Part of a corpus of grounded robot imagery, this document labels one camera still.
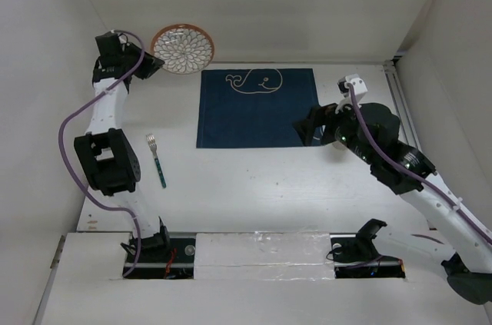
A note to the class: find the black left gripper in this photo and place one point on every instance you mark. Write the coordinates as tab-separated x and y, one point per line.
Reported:
151	64

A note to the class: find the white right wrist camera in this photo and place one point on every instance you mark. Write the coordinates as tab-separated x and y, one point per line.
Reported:
351	87

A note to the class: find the fork with green handle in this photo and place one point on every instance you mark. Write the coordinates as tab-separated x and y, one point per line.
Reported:
154	150

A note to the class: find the dark blue printed cloth napkin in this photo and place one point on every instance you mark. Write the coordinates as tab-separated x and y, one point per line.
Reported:
254	108

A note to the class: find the aluminium rail at right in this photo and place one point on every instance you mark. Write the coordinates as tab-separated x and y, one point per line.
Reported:
400	104

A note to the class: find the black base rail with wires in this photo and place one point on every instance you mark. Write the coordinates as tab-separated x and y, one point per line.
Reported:
306	256

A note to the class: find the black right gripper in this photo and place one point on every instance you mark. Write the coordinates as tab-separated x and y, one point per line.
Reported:
327	114

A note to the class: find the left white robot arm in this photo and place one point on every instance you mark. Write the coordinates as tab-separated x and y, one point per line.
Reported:
107	158

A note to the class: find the floral plate with orange rim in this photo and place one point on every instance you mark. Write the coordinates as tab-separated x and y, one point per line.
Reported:
184	48

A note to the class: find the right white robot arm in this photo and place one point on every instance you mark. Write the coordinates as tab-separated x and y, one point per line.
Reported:
371	132

